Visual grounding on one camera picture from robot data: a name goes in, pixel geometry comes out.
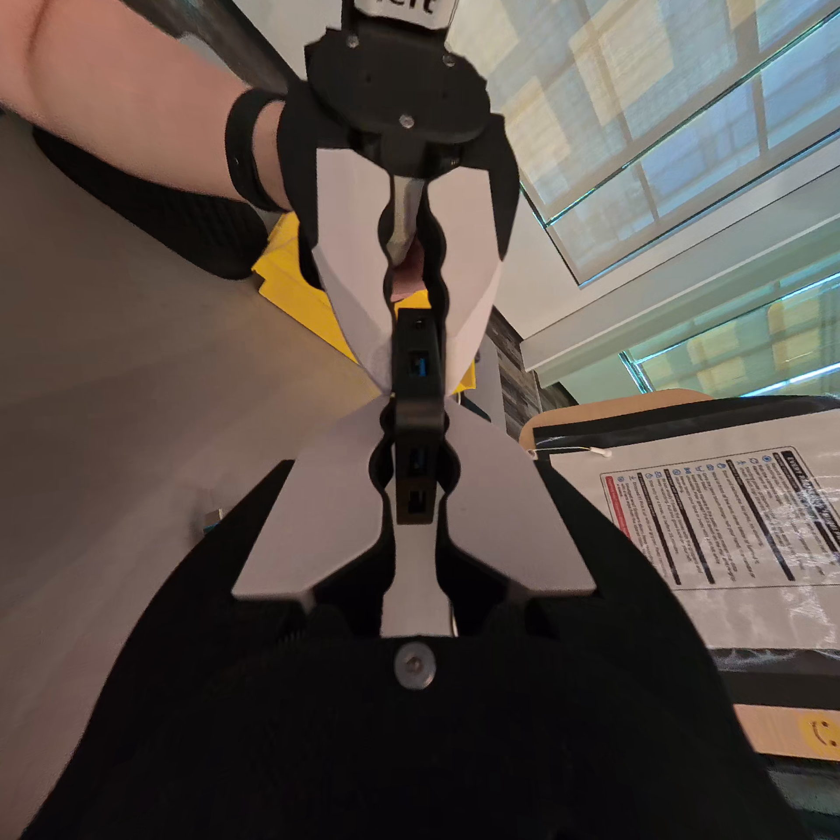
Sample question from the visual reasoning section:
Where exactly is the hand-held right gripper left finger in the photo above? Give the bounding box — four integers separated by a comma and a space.
230, 395, 399, 635

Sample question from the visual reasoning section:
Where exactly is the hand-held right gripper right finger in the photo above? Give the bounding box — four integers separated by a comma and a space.
435, 398, 598, 635

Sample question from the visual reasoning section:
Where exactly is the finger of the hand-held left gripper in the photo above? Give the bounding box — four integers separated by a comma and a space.
423, 159, 505, 396
315, 148, 401, 389

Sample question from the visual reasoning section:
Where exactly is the yellow plastic bin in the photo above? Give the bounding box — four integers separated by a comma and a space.
252, 213, 476, 395

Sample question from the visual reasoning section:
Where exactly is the grey hub adapter with cable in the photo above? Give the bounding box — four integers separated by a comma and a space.
392, 307, 448, 526

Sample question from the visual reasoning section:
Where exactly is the person's left forearm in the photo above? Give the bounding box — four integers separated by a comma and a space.
0, 0, 263, 206

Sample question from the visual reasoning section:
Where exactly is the person's left hand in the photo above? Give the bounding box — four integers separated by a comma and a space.
261, 98, 295, 210

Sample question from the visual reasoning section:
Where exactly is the wooden document stand white base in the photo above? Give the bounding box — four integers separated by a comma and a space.
518, 387, 840, 762

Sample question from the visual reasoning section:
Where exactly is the black wristband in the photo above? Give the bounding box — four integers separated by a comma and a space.
225, 87, 290, 212

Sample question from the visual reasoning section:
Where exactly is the clear bag with label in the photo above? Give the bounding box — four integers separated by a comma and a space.
548, 420, 840, 654

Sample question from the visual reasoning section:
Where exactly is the large window with blinds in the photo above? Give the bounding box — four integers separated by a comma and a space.
620, 272, 840, 401
446, 0, 840, 286

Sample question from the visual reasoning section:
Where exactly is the yellow smiley sticker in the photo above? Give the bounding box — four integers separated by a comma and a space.
797, 714, 840, 752

